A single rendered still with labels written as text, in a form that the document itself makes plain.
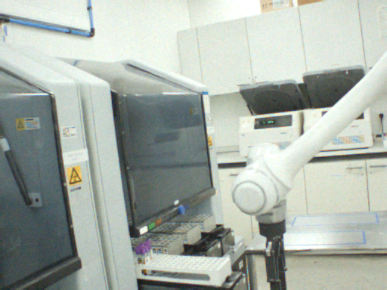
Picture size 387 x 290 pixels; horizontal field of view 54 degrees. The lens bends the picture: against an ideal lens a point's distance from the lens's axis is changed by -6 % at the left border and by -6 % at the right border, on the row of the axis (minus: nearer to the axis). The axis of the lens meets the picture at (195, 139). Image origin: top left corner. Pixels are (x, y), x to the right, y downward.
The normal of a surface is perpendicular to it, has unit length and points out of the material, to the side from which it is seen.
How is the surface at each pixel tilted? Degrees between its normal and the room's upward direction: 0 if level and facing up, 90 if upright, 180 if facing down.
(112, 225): 90
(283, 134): 90
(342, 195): 90
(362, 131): 90
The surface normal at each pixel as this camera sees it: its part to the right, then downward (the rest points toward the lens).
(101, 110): 0.90, -0.08
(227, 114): -0.43, 0.10
